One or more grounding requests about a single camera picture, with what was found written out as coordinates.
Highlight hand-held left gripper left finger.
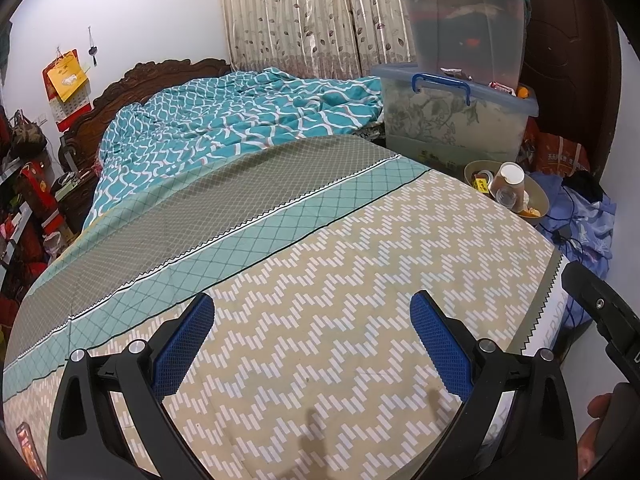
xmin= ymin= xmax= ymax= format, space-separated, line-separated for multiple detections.
xmin=45 ymin=292 xmax=217 ymax=480

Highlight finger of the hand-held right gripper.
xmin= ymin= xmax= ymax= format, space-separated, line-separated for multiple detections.
xmin=602 ymin=337 xmax=640 ymax=391
xmin=561 ymin=260 xmax=640 ymax=356

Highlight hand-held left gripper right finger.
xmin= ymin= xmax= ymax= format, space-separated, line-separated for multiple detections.
xmin=409 ymin=290 xmax=579 ymax=480

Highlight beige trash bin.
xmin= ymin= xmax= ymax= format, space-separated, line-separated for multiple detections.
xmin=463 ymin=160 xmax=551 ymax=220

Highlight person's right hand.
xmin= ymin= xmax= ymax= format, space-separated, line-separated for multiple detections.
xmin=576 ymin=392 xmax=615 ymax=474

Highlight blue cloth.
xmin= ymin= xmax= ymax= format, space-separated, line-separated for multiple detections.
xmin=530 ymin=170 xmax=615 ymax=262

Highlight orange red shopping bag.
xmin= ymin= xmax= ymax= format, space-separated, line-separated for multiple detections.
xmin=522 ymin=127 xmax=591 ymax=177

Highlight metal shelf rack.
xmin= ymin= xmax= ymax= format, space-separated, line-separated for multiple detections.
xmin=0 ymin=105 xmax=66 ymax=312

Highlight red gift box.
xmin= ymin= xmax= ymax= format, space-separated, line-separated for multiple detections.
xmin=17 ymin=160 xmax=59 ymax=222

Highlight teal patterned blanket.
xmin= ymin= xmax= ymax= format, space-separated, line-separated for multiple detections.
xmin=82 ymin=66 xmax=384 ymax=229

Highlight carved wooden headboard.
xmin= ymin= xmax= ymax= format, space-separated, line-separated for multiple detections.
xmin=59 ymin=57 xmax=232 ymax=232

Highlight brown handbag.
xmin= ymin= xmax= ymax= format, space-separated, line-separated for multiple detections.
xmin=7 ymin=110 xmax=46 ymax=159

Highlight red yellow paper bag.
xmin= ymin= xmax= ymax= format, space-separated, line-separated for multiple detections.
xmin=42 ymin=49 xmax=94 ymax=132

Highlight clear storage bin teal lid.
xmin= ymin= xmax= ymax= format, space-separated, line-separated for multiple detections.
xmin=393 ymin=0 xmax=531 ymax=89

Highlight leaf print curtain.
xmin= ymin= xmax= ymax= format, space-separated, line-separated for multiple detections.
xmin=216 ymin=0 xmax=417 ymax=82

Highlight black cable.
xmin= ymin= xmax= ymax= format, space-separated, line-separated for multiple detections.
xmin=540 ymin=200 xmax=602 ymax=262

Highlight clear storage box blue handle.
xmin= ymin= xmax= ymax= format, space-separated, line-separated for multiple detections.
xmin=371 ymin=63 xmax=540 ymax=172

